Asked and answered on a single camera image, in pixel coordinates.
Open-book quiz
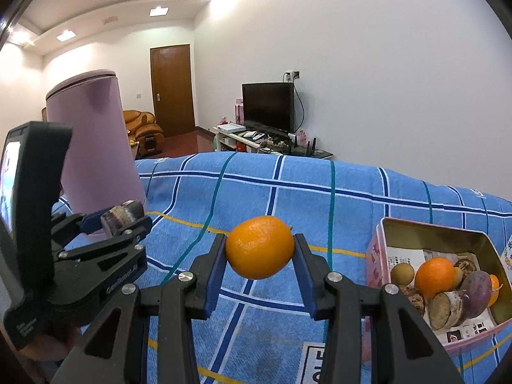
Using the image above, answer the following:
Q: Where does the white television stand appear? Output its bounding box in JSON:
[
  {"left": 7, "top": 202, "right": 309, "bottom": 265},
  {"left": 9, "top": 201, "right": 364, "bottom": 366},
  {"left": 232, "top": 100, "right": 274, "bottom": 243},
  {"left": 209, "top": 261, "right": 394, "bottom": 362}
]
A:
[{"left": 212, "top": 124, "right": 333, "bottom": 161}]

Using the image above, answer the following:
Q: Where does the person's left hand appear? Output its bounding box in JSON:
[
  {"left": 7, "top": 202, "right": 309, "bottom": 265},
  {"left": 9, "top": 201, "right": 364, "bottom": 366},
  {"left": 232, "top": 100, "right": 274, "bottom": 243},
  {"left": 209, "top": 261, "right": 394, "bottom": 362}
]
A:
[{"left": 24, "top": 320, "right": 84, "bottom": 361}]

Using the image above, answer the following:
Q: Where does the printed paper leaflet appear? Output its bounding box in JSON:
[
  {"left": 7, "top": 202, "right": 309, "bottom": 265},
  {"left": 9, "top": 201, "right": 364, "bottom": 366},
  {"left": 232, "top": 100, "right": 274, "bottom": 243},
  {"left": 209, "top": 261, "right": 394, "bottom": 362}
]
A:
[{"left": 388, "top": 248, "right": 497, "bottom": 345}]

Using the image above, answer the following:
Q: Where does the white floral mug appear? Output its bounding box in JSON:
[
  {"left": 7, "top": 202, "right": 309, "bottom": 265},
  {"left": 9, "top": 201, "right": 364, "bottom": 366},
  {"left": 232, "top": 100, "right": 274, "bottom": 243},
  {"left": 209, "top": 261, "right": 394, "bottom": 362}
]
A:
[{"left": 498, "top": 232, "right": 512, "bottom": 273}]

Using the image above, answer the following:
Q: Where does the purple round root vegetable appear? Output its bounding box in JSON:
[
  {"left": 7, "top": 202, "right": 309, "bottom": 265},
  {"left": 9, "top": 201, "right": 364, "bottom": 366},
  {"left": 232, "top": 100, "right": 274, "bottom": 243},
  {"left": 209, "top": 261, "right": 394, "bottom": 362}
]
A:
[{"left": 459, "top": 271, "right": 492, "bottom": 318}]

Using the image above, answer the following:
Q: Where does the dark brown wrinkled fruit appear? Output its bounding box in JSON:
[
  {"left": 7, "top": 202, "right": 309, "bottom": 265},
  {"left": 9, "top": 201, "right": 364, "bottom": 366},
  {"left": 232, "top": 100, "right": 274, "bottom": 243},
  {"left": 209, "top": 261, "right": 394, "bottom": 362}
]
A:
[
  {"left": 400, "top": 286, "right": 425, "bottom": 316},
  {"left": 454, "top": 259, "right": 478, "bottom": 278}
]

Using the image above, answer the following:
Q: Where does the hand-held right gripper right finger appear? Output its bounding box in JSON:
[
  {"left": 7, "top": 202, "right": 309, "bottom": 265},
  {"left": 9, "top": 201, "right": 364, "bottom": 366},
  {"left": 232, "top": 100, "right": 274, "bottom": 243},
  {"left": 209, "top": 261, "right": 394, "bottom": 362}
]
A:
[{"left": 293, "top": 233, "right": 467, "bottom": 384}]

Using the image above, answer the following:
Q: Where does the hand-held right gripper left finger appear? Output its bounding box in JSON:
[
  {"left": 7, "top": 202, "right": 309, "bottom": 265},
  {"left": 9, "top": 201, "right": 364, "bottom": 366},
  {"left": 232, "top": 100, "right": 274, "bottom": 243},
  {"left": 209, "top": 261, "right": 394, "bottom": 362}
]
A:
[{"left": 50, "top": 233, "right": 228, "bottom": 384}]

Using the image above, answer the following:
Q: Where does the brown leather armchair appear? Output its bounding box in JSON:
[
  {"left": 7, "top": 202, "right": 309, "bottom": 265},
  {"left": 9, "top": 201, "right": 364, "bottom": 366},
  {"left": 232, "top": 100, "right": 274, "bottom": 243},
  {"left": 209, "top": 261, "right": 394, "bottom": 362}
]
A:
[{"left": 122, "top": 110, "right": 165, "bottom": 156}]

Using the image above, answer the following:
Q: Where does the black power cable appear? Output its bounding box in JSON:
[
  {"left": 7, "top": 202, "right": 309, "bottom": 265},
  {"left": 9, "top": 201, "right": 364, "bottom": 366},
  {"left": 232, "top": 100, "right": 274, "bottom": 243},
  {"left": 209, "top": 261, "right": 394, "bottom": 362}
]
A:
[{"left": 294, "top": 80, "right": 308, "bottom": 132}]

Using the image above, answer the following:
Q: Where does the greenish yellow small fruit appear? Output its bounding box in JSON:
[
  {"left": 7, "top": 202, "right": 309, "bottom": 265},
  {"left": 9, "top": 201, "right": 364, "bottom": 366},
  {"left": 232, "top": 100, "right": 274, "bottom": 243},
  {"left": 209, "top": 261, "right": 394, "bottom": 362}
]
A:
[{"left": 390, "top": 263, "right": 415, "bottom": 284}]

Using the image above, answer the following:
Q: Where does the blue plaid blanket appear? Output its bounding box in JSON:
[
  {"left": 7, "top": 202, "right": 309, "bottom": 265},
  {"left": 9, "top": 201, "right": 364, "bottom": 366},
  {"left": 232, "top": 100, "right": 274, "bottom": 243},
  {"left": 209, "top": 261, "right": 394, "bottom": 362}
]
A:
[{"left": 52, "top": 152, "right": 512, "bottom": 384}]

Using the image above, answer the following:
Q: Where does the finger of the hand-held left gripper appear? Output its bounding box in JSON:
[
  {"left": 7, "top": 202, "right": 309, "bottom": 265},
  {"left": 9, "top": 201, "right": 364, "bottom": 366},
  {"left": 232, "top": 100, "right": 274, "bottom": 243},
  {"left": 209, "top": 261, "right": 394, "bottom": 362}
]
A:
[
  {"left": 58, "top": 215, "right": 153, "bottom": 261},
  {"left": 50, "top": 208, "right": 109, "bottom": 245}
]

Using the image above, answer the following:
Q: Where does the pink electric kettle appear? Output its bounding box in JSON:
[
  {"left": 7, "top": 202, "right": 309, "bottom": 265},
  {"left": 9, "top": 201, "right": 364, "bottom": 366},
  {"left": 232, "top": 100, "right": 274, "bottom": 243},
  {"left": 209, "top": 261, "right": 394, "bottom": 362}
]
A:
[{"left": 45, "top": 70, "right": 148, "bottom": 243}]

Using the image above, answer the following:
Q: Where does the black television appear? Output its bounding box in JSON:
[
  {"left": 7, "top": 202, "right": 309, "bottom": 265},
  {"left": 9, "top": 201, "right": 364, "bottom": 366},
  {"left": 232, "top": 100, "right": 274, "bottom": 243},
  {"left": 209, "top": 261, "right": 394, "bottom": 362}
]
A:
[{"left": 242, "top": 82, "right": 296, "bottom": 133}]

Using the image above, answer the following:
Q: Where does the cut yam piece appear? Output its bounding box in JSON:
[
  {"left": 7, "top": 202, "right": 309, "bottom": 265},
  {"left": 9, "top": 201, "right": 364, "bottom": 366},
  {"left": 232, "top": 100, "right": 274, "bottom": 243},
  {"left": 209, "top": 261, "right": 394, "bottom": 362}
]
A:
[
  {"left": 101, "top": 199, "right": 145, "bottom": 235},
  {"left": 428, "top": 290, "right": 470, "bottom": 331}
]

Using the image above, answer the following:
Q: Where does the black router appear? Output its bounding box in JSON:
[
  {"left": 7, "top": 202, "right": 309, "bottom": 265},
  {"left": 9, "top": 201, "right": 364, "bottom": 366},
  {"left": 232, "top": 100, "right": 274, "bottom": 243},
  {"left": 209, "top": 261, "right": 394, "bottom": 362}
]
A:
[{"left": 290, "top": 134, "right": 318, "bottom": 155}]

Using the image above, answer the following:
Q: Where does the pink tin box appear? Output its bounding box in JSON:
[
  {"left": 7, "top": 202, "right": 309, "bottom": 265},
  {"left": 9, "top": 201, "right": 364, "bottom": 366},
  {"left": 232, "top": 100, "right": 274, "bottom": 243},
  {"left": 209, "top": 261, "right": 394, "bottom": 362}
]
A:
[{"left": 362, "top": 217, "right": 512, "bottom": 364}]

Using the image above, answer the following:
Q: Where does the dark wooden door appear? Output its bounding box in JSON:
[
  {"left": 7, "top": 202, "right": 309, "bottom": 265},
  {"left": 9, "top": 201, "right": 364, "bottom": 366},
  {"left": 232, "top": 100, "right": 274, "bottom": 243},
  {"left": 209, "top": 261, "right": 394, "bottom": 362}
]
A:
[{"left": 150, "top": 44, "right": 196, "bottom": 137}]

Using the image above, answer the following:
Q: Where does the orange mandarin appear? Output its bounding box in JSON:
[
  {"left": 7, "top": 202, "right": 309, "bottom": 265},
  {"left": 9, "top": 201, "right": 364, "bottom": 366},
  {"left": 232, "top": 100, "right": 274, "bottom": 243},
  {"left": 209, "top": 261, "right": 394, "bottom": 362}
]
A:
[
  {"left": 414, "top": 258, "right": 457, "bottom": 300},
  {"left": 486, "top": 274, "right": 502, "bottom": 307},
  {"left": 225, "top": 215, "right": 296, "bottom": 280}
]

